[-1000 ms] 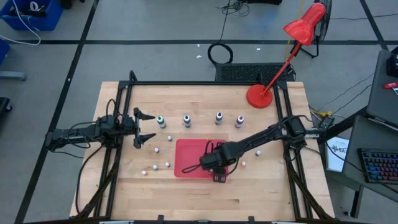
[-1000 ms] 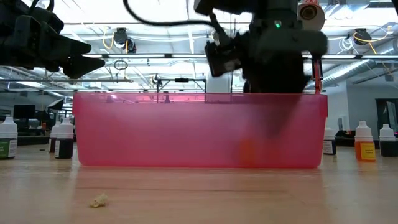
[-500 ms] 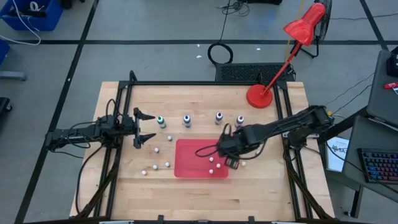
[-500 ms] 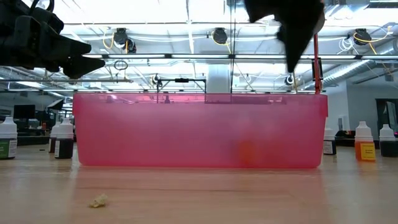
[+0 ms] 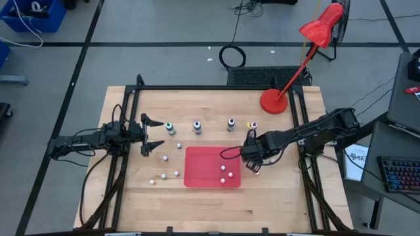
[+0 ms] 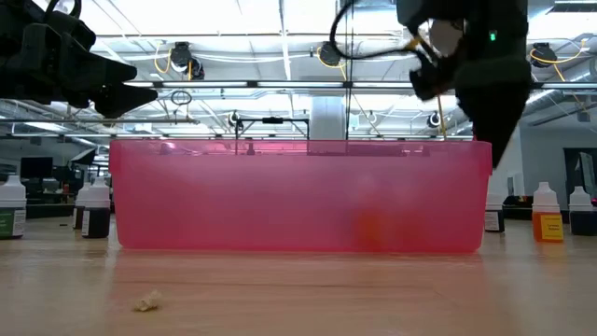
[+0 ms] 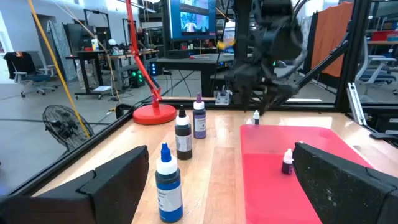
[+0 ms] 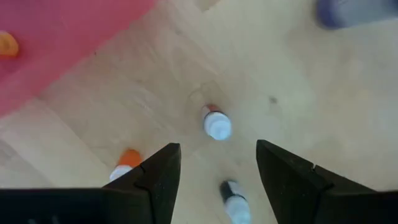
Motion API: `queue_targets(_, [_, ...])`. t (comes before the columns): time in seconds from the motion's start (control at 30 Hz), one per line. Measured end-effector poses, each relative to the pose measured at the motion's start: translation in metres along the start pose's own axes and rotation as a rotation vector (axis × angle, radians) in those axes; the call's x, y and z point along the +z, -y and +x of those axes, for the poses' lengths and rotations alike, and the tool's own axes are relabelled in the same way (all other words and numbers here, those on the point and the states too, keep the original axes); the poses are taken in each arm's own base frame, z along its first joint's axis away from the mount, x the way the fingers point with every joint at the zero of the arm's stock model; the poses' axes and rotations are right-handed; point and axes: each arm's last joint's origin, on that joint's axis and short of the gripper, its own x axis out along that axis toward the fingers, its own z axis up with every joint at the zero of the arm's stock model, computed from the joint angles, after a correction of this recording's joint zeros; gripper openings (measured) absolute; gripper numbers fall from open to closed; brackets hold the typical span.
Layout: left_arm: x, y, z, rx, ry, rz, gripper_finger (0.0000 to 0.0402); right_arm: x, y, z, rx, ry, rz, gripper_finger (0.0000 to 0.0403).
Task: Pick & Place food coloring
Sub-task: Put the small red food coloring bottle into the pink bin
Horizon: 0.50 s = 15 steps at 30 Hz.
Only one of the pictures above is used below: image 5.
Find black perforated metal case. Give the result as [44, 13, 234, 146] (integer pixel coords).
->
[226, 66, 313, 87]

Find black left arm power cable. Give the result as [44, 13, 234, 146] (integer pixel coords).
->
[78, 152, 111, 227]

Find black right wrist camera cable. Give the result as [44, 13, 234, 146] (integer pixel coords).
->
[219, 146, 245, 161]

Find yellow hanging cord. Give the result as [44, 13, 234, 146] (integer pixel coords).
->
[300, 0, 322, 66]

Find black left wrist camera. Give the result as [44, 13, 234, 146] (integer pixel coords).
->
[103, 121, 125, 138]

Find grey metal table foot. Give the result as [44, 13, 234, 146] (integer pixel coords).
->
[0, 74, 30, 87]

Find black caster base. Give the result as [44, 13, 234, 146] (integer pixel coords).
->
[0, 102, 14, 121]

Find dark grey desk with keyboard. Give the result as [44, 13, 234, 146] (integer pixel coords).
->
[341, 121, 420, 230]

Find white cable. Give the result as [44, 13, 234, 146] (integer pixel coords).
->
[0, 0, 47, 49]

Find red desk lamp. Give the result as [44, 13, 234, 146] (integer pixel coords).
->
[259, 2, 345, 115]

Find black floor fan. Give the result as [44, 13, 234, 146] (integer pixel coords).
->
[314, 0, 352, 62]

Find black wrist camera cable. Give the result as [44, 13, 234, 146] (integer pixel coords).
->
[219, 146, 245, 161]
[110, 103, 129, 125]

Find black aluminium table frame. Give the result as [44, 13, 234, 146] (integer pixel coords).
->
[78, 73, 354, 236]

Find blue plastic container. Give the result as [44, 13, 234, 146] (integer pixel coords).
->
[0, 41, 11, 70]

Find black left wrist camera cable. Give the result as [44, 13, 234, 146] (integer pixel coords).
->
[110, 103, 129, 125]

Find tangled black floor cables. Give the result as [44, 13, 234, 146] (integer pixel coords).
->
[229, 0, 265, 18]

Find backlit black keyboard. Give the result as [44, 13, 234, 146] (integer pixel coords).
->
[376, 155, 420, 195]

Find white printed paper sheet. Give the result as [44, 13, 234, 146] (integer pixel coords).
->
[343, 143, 370, 182]

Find translucent pink-red plastic bin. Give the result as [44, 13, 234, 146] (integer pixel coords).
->
[182, 146, 243, 189]

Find black hanging cable with coil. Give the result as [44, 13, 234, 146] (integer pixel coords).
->
[218, 0, 247, 69]

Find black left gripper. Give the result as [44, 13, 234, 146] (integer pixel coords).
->
[123, 113, 165, 157]

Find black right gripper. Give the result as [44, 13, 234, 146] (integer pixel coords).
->
[241, 130, 267, 174]

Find blue plastic floor bin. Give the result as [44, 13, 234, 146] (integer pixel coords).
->
[0, 0, 68, 33]

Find black desk device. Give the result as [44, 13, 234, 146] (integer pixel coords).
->
[408, 48, 420, 83]

